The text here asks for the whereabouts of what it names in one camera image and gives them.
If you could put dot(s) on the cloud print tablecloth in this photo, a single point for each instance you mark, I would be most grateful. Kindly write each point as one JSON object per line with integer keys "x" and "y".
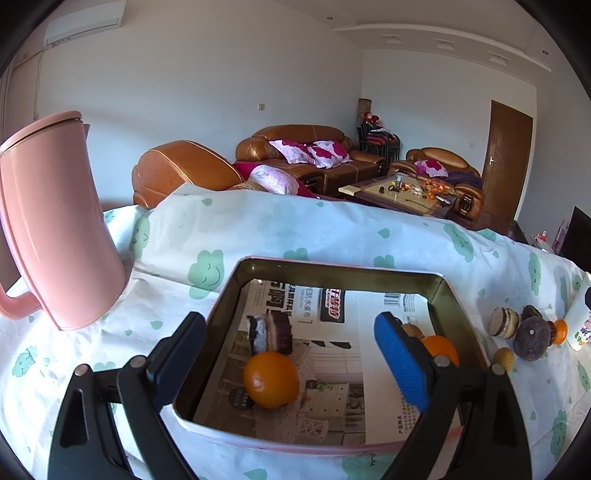
{"x": 323, "y": 230}

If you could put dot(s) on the medium orange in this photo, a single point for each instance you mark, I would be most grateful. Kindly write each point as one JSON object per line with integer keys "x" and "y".
{"x": 442, "y": 346}

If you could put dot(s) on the wooden coffee table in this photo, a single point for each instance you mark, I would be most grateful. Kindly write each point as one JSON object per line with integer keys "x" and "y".
{"x": 392, "y": 198}

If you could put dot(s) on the large orange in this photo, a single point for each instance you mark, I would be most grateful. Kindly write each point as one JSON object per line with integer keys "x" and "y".
{"x": 270, "y": 381}

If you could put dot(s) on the white air conditioner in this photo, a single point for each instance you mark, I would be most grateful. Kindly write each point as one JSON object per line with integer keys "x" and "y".
{"x": 85, "y": 23}

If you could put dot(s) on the tall woven cylinder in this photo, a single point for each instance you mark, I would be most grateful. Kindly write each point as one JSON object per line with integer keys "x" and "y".
{"x": 364, "y": 108}

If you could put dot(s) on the small orange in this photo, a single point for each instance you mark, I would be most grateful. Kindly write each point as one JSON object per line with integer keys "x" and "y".
{"x": 559, "y": 332}

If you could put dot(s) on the pink tin box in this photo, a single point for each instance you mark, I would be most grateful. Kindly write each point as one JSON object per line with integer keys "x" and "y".
{"x": 221, "y": 314}

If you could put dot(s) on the long brown leather sofa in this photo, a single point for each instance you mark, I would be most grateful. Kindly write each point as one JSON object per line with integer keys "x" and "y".
{"x": 300, "y": 134}

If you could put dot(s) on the pink electric kettle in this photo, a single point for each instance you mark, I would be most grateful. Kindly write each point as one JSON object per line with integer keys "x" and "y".
{"x": 55, "y": 221}

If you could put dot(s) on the brown leather armchair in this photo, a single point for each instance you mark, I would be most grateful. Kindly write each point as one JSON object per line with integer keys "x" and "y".
{"x": 438, "y": 154}

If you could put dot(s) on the red plush toy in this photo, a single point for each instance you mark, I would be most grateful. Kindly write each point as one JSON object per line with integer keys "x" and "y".
{"x": 371, "y": 117}

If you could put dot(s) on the pile of oranges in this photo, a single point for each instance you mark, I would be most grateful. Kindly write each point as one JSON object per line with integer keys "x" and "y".
{"x": 436, "y": 187}

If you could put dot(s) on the layered cake piece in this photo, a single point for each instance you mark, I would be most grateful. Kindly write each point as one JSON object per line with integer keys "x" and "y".
{"x": 272, "y": 332}

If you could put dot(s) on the brown macaron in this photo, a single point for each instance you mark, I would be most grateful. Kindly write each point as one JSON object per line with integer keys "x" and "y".
{"x": 503, "y": 323}

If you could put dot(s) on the brown wooden door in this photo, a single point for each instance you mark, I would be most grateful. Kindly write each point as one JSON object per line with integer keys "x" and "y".
{"x": 505, "y": 161}

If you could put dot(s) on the stacked dark chairs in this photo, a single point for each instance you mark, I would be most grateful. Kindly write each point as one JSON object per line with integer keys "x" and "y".
{"x": 378, "y": 143}

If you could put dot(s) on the red blanket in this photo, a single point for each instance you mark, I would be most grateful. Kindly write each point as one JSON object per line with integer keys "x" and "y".
{"x": 242, "y": 167}

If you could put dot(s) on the small dark chocolate piece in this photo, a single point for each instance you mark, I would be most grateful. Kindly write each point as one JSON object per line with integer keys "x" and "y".
{"x": 531, "y": 312}

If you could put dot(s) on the black television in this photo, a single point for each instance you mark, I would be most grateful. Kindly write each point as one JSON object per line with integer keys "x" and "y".
{"x": 577, "y": 240}

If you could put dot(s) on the tan round fruit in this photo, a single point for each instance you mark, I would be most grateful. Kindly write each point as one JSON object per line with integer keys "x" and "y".
{"x": 503, "y": 359}

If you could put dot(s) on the purple cloth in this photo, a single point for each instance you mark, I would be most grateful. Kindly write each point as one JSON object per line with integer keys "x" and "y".
{"x": 464, "y": 177}

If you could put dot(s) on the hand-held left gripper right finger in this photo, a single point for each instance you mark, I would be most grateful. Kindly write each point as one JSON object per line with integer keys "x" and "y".
{"x": 397, "y": 357}

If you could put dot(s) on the brown kiwi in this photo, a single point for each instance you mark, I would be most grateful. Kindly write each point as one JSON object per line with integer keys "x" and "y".
{"x": 412, "y": 331}

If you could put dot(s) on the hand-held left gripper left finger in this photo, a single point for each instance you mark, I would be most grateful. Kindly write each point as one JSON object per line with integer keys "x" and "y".
{"x": 180, "y": 357}

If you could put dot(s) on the brown leather sofa armrest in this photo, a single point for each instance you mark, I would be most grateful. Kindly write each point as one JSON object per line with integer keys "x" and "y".
{"x": 184, "y": 170}

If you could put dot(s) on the pale pink pillow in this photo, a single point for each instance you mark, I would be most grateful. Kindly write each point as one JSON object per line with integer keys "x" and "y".
{"x": 274, "y": 179}

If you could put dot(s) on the white cartoon mug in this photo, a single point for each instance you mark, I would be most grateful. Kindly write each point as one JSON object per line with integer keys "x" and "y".
{"x": 582, "y": 323}

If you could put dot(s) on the newspaper box liner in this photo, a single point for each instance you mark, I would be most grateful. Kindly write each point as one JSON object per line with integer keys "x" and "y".
{"x": 351, "y": 332}

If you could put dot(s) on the pink flower pillow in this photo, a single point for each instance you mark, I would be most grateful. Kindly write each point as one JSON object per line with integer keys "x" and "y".
{"x": 328, "y": 154}
{"x": 430, "y": 167}
{"x": 291, "y": 151}

